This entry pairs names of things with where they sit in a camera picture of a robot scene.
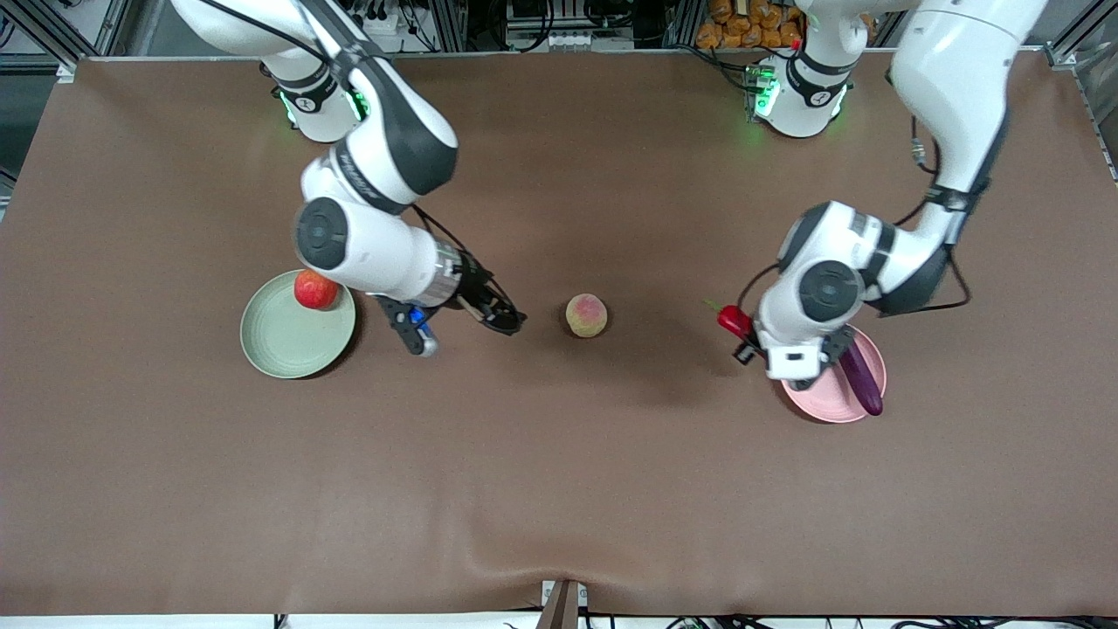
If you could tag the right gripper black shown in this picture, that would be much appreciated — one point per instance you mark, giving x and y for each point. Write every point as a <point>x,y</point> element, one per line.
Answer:
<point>477,288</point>

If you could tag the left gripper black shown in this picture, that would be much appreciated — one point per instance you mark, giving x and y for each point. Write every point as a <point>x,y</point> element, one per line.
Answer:
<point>754,339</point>

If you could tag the red chili pepper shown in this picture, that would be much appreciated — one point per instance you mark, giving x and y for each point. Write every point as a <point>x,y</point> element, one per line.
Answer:
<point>735,321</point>

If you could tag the yellow-pink peach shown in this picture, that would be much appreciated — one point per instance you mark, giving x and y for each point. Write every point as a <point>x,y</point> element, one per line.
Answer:
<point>587,316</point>

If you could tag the purple eggplant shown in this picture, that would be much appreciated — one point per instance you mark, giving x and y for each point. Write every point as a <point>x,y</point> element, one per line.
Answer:
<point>865,384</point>

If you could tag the red pomegranate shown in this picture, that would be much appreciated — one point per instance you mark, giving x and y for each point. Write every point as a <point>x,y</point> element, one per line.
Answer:
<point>314,291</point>

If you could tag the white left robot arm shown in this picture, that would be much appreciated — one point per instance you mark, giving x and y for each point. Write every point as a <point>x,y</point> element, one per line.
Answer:
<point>952,79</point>

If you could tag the pink round plate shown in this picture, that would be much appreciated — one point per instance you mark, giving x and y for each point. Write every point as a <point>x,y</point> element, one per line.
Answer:
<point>830,397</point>

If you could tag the pale green round plate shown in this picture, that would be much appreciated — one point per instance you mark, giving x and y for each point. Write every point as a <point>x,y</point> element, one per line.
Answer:
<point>284,345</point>

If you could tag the small white connector block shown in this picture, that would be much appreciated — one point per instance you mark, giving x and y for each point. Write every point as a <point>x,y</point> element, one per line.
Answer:
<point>572,40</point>

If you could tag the white power strip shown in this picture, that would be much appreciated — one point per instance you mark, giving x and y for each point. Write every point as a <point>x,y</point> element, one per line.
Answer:
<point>380,22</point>

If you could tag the orange toy fruit pile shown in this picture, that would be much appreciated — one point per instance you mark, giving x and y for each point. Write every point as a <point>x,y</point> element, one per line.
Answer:
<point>742,26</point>

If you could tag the aluminium frame post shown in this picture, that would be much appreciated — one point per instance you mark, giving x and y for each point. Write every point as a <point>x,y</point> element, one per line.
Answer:
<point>445,24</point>
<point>686,24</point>

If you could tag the metal table edge bracket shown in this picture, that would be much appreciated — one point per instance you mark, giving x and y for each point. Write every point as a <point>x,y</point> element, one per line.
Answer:
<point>563,607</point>

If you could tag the aluminium frame strut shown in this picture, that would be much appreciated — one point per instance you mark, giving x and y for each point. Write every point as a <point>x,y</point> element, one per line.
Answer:
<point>112,26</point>
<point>1074,42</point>

